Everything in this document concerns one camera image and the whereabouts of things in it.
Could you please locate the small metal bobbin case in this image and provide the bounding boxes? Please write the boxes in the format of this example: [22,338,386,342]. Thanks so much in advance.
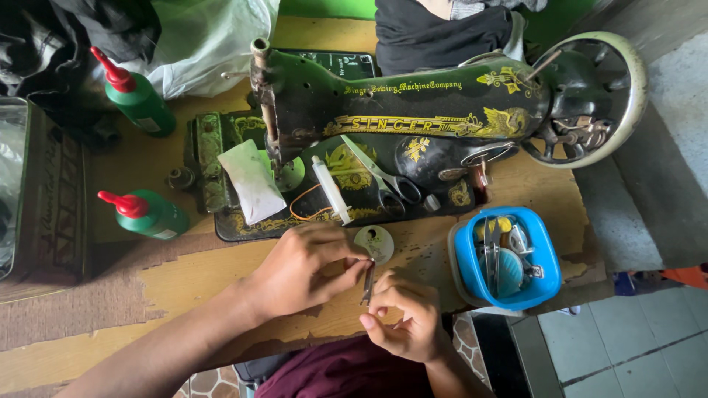
[166,166,196,192]

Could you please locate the blue plastic container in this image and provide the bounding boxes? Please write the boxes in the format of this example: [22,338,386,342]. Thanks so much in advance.
[448,207,563,312]

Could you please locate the metal tweezers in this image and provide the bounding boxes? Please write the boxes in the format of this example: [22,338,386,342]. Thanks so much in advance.
[483,217,503,296]

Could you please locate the white plastic syringe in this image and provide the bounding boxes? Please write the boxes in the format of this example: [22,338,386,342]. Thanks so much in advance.
[311,155,354,226]

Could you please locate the person's right hand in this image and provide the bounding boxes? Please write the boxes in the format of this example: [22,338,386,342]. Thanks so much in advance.
[359,270,454,366]

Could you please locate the yellow measuring tape roll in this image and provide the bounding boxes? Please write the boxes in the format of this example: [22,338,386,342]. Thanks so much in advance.
[474,217,514,243]

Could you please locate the black and gold sewing machine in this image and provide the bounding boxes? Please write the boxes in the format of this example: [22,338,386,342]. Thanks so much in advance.
[184,31,649,244]

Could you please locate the orange rubber band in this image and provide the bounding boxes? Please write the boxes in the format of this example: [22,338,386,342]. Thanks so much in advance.
[289,184,334,222]

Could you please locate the person's left hand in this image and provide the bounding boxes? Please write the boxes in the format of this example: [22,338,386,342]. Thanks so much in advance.
[249,222,374,323]

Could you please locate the blue ribbed shell-shaped item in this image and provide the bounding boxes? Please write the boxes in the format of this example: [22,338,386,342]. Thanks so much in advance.
[479,248,525,300]

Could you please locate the printed metal tin box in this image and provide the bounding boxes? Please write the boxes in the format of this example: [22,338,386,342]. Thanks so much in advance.
[0,97,92,304]

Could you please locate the person's maroon shirt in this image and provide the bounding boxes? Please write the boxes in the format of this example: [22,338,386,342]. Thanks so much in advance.
[253,334,439,398]

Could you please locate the silver scissors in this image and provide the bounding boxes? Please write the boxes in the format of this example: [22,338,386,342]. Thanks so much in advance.
[340,134,423,217]

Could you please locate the small metal presser foot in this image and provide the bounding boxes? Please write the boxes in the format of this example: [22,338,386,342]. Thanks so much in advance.
[360,260,377,308]

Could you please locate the green bottle with red cap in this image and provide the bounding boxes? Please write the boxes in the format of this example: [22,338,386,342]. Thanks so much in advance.
[98,189,191,241]
[90,46,177,139]

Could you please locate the black folded garment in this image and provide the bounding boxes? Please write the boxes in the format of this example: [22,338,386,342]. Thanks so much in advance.
[374,0,548,76]

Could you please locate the stained white cloth piece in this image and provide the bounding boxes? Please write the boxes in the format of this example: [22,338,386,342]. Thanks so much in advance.
[217,139,288,226]

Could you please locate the white bobbin item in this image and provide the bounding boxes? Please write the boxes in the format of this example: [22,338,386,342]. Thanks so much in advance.
[508,224,535,258]

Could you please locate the heap of dark clothes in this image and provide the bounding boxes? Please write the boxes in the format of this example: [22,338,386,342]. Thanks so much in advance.
[0,0,161,150]

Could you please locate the white plastic bag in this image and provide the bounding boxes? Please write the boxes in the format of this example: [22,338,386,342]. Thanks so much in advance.
[91,0,282,100]

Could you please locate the round white disc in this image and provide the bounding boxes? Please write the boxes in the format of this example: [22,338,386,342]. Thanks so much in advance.
[353,225,395,265]

